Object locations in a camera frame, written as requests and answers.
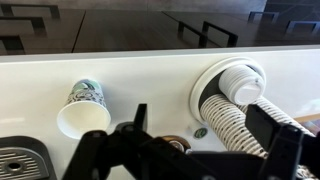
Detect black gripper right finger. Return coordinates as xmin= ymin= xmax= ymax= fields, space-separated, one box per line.
xmin=245 ymin=104 xmax=320 ymax=180

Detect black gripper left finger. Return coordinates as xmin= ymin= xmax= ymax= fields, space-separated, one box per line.
xmin=61 ymin=103 xmax=188 ymax=180

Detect patterned paper cup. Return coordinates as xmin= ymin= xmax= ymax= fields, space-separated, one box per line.
xmin=56 ymin=79 xmax=112 ymax=140

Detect brown coffee pod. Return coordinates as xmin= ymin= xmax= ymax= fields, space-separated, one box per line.
xmin=162 ymin=134 xmax=192 ymax=154

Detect black coffee machine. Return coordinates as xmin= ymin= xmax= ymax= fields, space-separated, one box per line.
xmin=0 ymin=135 xmax=58 ymax=180

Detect white round cup tray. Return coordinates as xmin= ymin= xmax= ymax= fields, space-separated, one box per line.
xmin=189 ymin=56 xmax=268 ymax=126

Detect tall stack of paper cups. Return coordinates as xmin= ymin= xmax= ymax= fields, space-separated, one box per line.
xmin=238 ymin=96 xmax=320 ymax=180
xmin=199 ymin=94 xmax=268 ymax=160

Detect dark wood base cabinets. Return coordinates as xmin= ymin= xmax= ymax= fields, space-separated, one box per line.
xmin=0 ymin=8 xmax=320 ymax=55

